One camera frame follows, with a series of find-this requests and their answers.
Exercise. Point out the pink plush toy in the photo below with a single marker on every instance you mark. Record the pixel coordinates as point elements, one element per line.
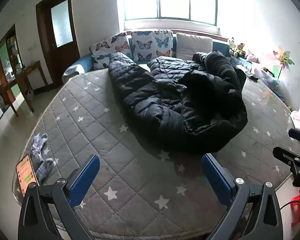
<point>253,58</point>

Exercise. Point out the remote control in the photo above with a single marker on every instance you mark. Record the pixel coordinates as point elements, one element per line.
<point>248,74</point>

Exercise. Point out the white plastic bag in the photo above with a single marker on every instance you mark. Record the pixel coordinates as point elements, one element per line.
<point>298,118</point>

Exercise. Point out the butterfly print cushion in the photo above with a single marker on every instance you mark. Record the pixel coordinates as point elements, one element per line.
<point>110,47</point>
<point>150,45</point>

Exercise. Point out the green brown plush toy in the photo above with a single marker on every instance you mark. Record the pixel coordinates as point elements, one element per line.
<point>240,50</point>

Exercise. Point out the wooden display cabinet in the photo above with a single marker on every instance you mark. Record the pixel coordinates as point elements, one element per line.
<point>5,62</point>

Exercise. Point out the red plastic stool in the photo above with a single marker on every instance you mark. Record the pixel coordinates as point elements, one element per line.
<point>297,207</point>

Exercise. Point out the grey star-print mattress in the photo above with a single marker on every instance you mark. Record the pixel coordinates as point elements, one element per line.
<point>102,140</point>

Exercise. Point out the wooden side table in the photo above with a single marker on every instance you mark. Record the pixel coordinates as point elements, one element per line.
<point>27,72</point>

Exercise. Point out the white plush toy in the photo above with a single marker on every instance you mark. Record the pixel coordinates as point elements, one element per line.
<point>231,42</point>

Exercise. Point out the blue sofa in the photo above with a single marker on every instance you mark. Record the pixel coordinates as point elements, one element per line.
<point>86,62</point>

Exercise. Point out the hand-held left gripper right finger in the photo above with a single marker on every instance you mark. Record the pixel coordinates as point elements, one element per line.
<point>216,180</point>

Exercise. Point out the green-framed window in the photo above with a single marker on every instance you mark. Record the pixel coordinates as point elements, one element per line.
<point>170,0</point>

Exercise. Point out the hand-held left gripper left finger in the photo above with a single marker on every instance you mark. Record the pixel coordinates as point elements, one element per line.
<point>83,181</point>

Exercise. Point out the black down jacket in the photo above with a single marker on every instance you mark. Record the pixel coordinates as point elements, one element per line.
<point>152,100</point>

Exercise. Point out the grey knitted sock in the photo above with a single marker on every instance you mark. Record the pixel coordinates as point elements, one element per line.
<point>45,168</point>
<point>38,143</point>

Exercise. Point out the colourful pinwheel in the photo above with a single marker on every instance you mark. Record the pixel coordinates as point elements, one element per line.
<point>282,58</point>

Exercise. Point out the white cushion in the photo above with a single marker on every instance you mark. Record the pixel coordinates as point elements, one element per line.
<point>192,45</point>

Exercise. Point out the smartphone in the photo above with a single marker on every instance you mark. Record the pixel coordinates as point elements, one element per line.
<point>26,175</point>

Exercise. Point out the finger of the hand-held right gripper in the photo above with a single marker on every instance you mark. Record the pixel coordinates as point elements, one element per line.
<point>286,156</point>
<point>298,135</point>

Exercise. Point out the dark wooden door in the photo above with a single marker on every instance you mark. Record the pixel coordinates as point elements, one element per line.
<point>65,55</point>

